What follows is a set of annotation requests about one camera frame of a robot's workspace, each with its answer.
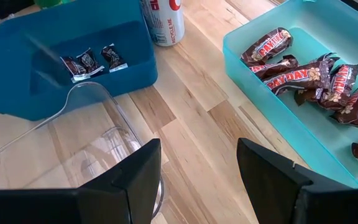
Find clear plastic bin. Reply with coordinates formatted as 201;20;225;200
0;81;166;218

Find dark blue plastic bin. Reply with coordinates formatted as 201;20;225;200
0;0;158;122

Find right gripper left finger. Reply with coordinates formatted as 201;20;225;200
0;138;162;224

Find dark Hershey's mini bar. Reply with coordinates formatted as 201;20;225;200
100;43;129;73
76;48;105;77
60;55;88;83

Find translucent green plastic bin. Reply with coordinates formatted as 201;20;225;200
222;0;358;189

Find silver soda can red print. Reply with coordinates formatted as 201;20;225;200
139;0;186;47

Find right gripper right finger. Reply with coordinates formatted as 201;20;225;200
236;138;358;224

